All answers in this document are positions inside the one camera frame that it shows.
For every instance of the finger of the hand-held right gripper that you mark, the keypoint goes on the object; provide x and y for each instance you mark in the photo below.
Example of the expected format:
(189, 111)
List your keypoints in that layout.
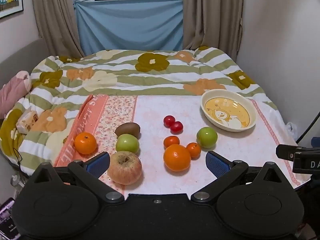
(316, 142)
(285, 151)

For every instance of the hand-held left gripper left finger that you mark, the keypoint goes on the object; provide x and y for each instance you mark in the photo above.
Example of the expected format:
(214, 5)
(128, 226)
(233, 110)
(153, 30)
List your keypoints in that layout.
(100, 163)

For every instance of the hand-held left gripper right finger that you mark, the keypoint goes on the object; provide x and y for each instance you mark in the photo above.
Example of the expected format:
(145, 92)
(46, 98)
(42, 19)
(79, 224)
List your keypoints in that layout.
(217, 163)

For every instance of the red apple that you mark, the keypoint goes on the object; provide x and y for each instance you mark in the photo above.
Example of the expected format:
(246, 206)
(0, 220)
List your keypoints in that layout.
(125, 167)

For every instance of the medium orange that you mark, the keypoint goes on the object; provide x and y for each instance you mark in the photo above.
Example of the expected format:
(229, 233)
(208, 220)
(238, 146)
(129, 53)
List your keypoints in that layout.
(85, 143)

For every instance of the small tangerine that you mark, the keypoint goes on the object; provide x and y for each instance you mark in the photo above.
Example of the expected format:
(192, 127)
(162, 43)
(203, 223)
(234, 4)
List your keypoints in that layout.
(193, 150)
(171, 141)

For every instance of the green apple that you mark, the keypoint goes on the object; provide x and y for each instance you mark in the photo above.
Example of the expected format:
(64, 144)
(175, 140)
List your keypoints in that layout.
(207, 137)
(127, 143)

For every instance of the large orange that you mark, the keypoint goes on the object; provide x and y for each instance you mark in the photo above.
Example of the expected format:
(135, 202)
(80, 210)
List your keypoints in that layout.
(177, 157)

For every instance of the cream cartoon print bowl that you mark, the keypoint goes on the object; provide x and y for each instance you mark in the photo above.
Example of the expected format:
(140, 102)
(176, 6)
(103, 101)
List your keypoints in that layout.
(225, 115)

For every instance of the white plastic bag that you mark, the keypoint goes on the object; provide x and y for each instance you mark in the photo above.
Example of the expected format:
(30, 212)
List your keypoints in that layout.
(291, 128)

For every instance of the brown kiwi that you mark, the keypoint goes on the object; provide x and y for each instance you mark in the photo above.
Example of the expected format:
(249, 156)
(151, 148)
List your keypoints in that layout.
(127, 129)

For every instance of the red cherry tomato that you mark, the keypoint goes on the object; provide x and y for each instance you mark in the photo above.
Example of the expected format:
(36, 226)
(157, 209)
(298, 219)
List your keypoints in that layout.
(169, 120)
(176, 127)

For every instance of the pink floral printed cloth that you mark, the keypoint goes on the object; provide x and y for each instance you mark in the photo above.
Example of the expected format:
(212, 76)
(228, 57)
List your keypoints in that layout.
(155, 110)

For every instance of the tissue pack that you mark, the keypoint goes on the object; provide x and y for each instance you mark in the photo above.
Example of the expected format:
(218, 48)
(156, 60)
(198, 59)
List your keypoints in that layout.
(26, 121)

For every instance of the green striped floral blanket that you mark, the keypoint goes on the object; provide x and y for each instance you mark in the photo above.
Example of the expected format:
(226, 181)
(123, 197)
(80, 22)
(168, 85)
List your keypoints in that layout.
(150, 77)

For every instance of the dark laptop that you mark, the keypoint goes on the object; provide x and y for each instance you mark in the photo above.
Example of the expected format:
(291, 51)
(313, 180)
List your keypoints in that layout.
(7, 217)

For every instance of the pink plush toy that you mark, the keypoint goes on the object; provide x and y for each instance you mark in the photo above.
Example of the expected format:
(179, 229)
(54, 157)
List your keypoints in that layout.
(12, 90)

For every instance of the beige upholstered headboard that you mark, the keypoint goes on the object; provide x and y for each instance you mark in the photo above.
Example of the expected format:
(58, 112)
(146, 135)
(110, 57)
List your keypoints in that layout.
(22, 57)

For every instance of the blue hanging cloth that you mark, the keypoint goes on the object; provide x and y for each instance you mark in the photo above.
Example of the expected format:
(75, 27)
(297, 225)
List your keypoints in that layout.
(130, 25)

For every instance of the beige curtain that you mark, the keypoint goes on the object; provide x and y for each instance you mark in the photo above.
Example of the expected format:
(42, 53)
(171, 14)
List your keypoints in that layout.
(55, 17)
(212, 17)

